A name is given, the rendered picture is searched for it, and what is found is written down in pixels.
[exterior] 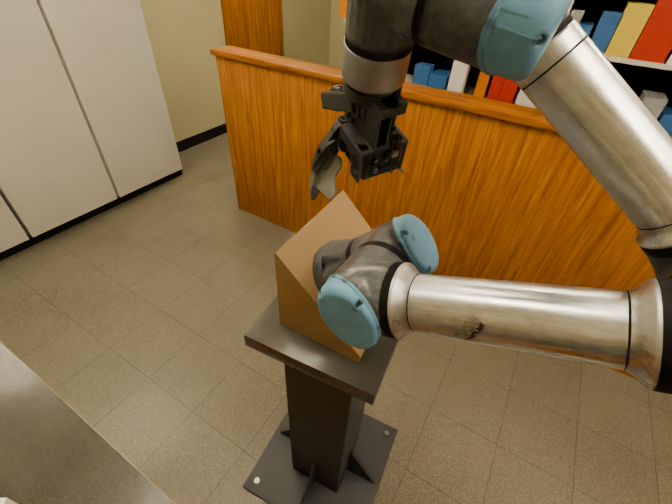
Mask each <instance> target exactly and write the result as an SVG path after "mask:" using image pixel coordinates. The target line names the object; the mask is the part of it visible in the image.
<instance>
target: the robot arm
mask: <svg viewBox="0 0 672 504"><path fill-rule="evenodd" d="M571 3H572V0H347V8H346V24H345V36H344V46H343V61H342V77H343V85H335V86H333V87H332V88H331V89H329V91H324V92H321V101H322V107H323V109H327V110H334V111H337V112H342V111H343V112H344V113H345V114H344V115H340V116H338V120H337V121H336V122H335V123H334V124H333V125H332V127H331V128H330V131H329V132H328V134H327V135H326V136H325V137H324V138H323V139H322V141H321V142H320V144H319V145H318V147H317V149H316V152H315V156H314V160H313V163H312V172H311V176H310V185H309V193H310V198H311V200H314V199H315V198H316V196H317V195H318V193H319V192H321V193H322V194H323V195H324V196H325V197H327V198H328V199H330V200H331V199H333V198H334V197H335V196H336V194H337V185H336V176H337V174H338V173H339V171H340V170H341V168H342V158H341V157H340V156H337V154H338V151H339V149H340V150H341V151H342V152H344V153H345V155H346V157H347V158H348V159H349V161H350V162H351V165H350V174H351V175H352V177H353V178H354V180H355V181H356V183H359V180H360V178H361V179H362V180H365V179H368V178H371V177H374V176H377V175H380V174H383V173H386V172H390V173H393V171H394V170H395V169H397V168H398V169H399V170H400V171H401V172H402V173H403V174H405V172H404V170H403V169H402V167H401V166H402V162H403V159H404V155H405V152H406V148H407V145H408V141H409V140H408V139H407V137H406V136H405V135H404V134H403V133H402V131H401V130H400V129H399V128H398V127H397V125H396V124H395V121H396V117H397V116H399V115H402V114H405V113H406V109H407V105H408V103H407V102H406V101H405V99H404V98H403V97H402V96H401V91H402V86H403V84H404V82H405V80H406V75H407V71H408V66H409V62H410V58H411V53H412V50H413V47H414V44H417V45H419V46H421V47H424V48H426V49H429V50H431V51H434V52H437V53H439V54H442V55H444V56H447V57H449V58H452V59H455V60H457V61H460V62H462V63H465V64H468V65H470V66H473V67H475V68H478V69H480V70H481V71H482V72H483V73H485V74H487V75H490V76H493V75H497V76H500V77H503V78H506V79H509V80H512V81H515V82H516V84H517V85H518V86H519V87H520V88H521V90H522V91H523V92H524V93H525V94H526V96H527V97H528V98H529V99H530V100H531V102H532V103H533V104H534V105H535V106H536V108H537V109H538V110H539V111H540V112H541V114H542V115H543V116H544V117H545V118H546V120H547V121H548V122H549V123H550V124H551V126H552V127H553V128H554V129H555V130H556V132H557V133H558V134H559V135H560V136H561V138H562V139H563V140H564V141H565V142H566V144H567V145H568V146H569V147H570V148H571V150H572V151H573V152H574V153H575V154H576V156H577V157H578V158H579V159H580V160H581V162H582V163H583V164H584V165H585V166H586V168H587V169H588V170H589V171H590V172H591V174H592V175H593V176H594V177H595V178H596V180H597V181H598V182H599V183H600V184H601V186H602V187H603V188H604V189H605V190H606V192H607V193H608V194H609V195H610V196H611V198H612V199H613V200H614V201H615V202H616V204H617V205H618V206H619V207H620V208H621V210H622V211H623V212H624V213H625V214H626V216H627V217H628V218H629V219H630V220H631V222H632V223H633V224H634V225H635V226H636V228H637V230H636V232H635V235H634V240H635V242H636V243H637V244H638V246H639V247H640V248H641V249H642V250H643V252H644V253H645V254H646V256H647V257H648V259H649V261H650V263H651V265H652V267H653V269H654V272H655V275H656V277H657V278H649V279H648V280H646V281H644V282H643V283H641V284H640V285H638V286H637V287H635V288H634V289H631V290H617V289H604V288H592V287H580V286H568V285H555V284H543V283H531V282H519V281H506V280H494V279H482V278H469V277H457V276H445V275H433V274H430V273H433V272H434V271H435V270H436V269H437V267H438V263H439V256H438V250H437V247H436V243H435V241H434V238H433V236H432V234H431V233H430V231H429V229H428V228H427V227H426V225H425V224H424V223H423V222H422V221H421V220H420V219H419V218H417V217H416V216H414V215H411V214H404V215H402V216H399V217H394V218H393V220H391V221H389V222H387V223H385V224H383V225H381V226H378V227H376V228H374V229H372V230H370V231H368V232H366V233H364V234H362V235H360V236H358V237H356V238H354V239H336V240H332V241H329V242H328V243H326V244H324V245H322V246H321V247H320V248H319V249H318V250H317V252H316V253H315V256H314V259H313V267H312V269H313V277H314V281H315V284H316V286H317V288H318V290H319V293H318V298H317V304H318V309H319V312H320V315H321V317H322V319H323V321H324V322H325V324H326V325H327V326H328V328H329V329H330V330H331V331H332V332H333V333H334V334H335V335H336V336H337V337H338V338H339V339H341V340H342V341H343V342H345V343H347V344H349V345H351V346H353V347H356V348H360V349H367V348H371V347H372V346H374V345H375V344H377V343H378V342H379V340H380V337H387V338H392V339H397V340H405V339H407V338H408V337H409V336H410V335H412V334H413V333H414V332H417V333H423V334H428V335H434V336H439V337H445V338H450V339H456V340H461V341H467V342H472V343H478V344H483V345H488V346H494V347H499V348H505V349H510V350H516V351H521V352H527V353H532V354H538V355H543V356H549V357H554V358H560V359H565V360H571V361H576V362H582V363H587V364H593V365H598V366H604V367H609V368H615V369H620V370H625V371H627V372H629V373H630V374H632V375H633V376H634V377H635V378H636V379H637V380H638V381H639V382H640V383H641V384H642V385H643V386H644V387H645V388H646V389H647V390H651V391H656V392H661V393H666V394H670V395H672V138H671V137H670V136H669V134H668V133H667V132H666V131H665V129H664V128H663V127H662V126H661V124H660V123H659V122H658V121H657V120H656V118H655V117H654V116H653V115H652V113H651V112H650V111H649V110H648V108H647V107H646V106H645V105H644V104H643V102H642V101H641V100H640V99H639V97H638V96H637V95H636V94H635V92H634V91H633V90H632V89H631V88H630V86H629V85H628V84H627V83H626V81H625V80H624V79H623V78H622V77H621V75H620V74H619V73H618V72H617V70H616V69H615V68H614V67H613V65H612V64H611V63H610V62H609V61H608V59H607V58H606V57H605V56H604V54H603V53H602V52H601V51H600V49H599V48H598V47H597V46H596V45H595V43H594V42H593V41H592V40H591V38H590V37H589V36H588V35H587V33H586V32H585V31H584V30H583V29H582V27H581V26H580V25H579V24H578V22H577V21H576V20H575V19H573V17H572V16H571V15H570V13H569V12H568V11H567V10H568V8H569V6H570V4H571ZM338 147H339V149H338ZM402 148H403V150H402ZM401 151H402V153H401ZM400 155H401V157H400ZM399 159H400V160H399Z"/></svg>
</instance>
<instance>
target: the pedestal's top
mask: <svg viewBox="0 0 672 504"><path fill-rule="evenodd" d="M244 340H245V345H246V346H248V347H251V348H253V349H255V350H257V351H259V352H261V353H263V354H265V355H267V356H270V357H272V358H274V359H276V360H278V361H280V362H282V363H284V364H286V365H288V366H291V367H293V368H295V369H297V370H299V371H301V372H303V373H305V374H307V375H309V376H312V377H314V378H316V379H318V380H320V381H322V382H324V383H326V384H328V385H331V386H333V387H335V388H337V389H339V390H341V391H343V392H345V393H347V394H349V395H352V396H354V397H356V398H358V399H360V400H362V401H364V402H366V403H368V404H371V405H373V403H374V401H375V398H376V396H377V393H378V391H379V388H380V386H381V383H382V381H383V378H384V376H385V374H386V371H387V369H388V366H389V364H390V361H391V359H392V356H393V354H394V351H395V349H396V346H397V344H398V341H399V340H397V339H392V338H387V337H380V340H379V342H378V343H377V344H375V345H374V346H372V347H371V348H367V349H365V351H364V353H363V355H362V356H361V358H360V360H359V362H356V361H354V360H352V359H350V358H348V357H346V356H344V355H342V354H340V353H338V352H336V351H334V350H332V349H330V348H328V347H326V346H324V345H322V344H320V343H318V342H316V341H314V340H312V339H310V338H308V337H306V336H304V335H302V334H300V333H298V332H296V331H294V330H292V329H290V328H288V327H286V326H284V325H282V324H280V318H279V306H278V294H277V296H276V297H275V298H274V299H273V300H272V302H271V303H270V304H269V305H268V306H267V308H266V309H265V310H264V311H263V312H262V314H261V315H260V316H259V317H258V318H257V320H256V321H255V322H254V323H253V324H252V326H251V327H250V328H249V329H248V330H247V332H246V333H245V334H244Z"/></svg>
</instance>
